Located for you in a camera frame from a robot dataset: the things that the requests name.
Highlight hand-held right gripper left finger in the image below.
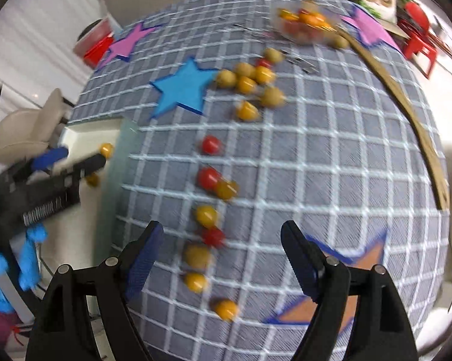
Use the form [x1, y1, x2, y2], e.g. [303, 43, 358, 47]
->
[25, 220, 164, 361]

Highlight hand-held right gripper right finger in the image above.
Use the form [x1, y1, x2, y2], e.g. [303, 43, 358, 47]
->
[280, 220, 418, 361]

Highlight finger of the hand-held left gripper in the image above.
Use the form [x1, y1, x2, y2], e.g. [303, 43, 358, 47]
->
[31, 155, 107, 196]
[8, 146, 69, 187]

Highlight white rectangular tray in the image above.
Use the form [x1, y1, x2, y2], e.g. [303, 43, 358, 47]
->
[38, 117, 142, 318]

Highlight person's left hand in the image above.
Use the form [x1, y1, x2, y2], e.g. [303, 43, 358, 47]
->
[0, 225, 48, 313]

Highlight beige chair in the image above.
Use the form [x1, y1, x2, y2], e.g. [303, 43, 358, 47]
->
[0, 87, 74, 164]

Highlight grey checkered tablecloth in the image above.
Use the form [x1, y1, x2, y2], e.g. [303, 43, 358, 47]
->
[66, 0, 452, 361]

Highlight stacked red buckets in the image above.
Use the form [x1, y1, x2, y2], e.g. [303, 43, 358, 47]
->
[74, 17, 112, 55]

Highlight clear plastic container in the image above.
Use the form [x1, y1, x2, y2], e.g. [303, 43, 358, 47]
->
[273, 2, 341, 42]

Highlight heap of mixed small tomatoes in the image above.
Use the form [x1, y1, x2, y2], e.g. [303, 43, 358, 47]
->
[279, 8, 334, 40]

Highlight red plastic stool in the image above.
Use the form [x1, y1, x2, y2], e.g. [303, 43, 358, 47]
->
[397, 2, 439, 78]

